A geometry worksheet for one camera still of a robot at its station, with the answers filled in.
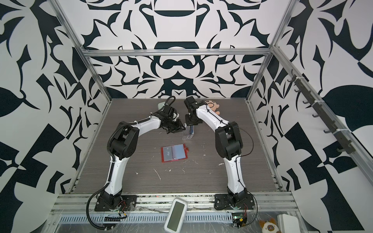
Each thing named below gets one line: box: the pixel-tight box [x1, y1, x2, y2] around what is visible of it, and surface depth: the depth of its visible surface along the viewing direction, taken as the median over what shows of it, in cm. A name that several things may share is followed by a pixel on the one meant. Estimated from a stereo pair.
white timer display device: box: [164, 198, 188, 233], surface depth 69 cm
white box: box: [276, 213, 300, 233], surface depth 67 cm
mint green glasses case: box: [157, 101, 166, 111], surface depth 114 cm
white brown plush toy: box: [258, 217, 282, 233], surface depth 68 cm
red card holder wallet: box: [160, 143, 189, 163], surface depth 93 cm
